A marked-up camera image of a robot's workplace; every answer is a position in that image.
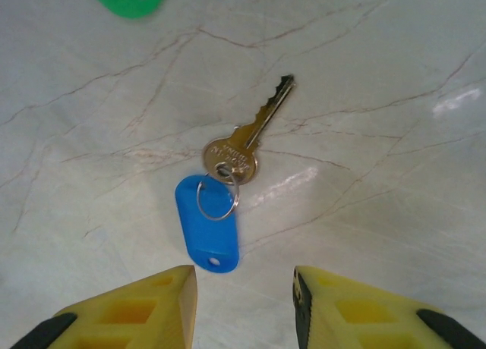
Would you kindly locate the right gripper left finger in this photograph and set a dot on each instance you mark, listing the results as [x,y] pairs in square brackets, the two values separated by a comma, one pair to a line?
[125,315]

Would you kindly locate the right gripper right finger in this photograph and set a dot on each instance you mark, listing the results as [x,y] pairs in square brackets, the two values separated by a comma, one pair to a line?
[360,318]

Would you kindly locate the green key tag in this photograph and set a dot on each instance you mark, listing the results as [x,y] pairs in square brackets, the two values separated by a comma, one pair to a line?
[129,0]

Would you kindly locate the blue key tag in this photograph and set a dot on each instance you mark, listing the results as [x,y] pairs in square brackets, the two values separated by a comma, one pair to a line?
[209,239]

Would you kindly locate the brass key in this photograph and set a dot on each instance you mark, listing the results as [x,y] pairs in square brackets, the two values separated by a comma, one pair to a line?
[231,155]

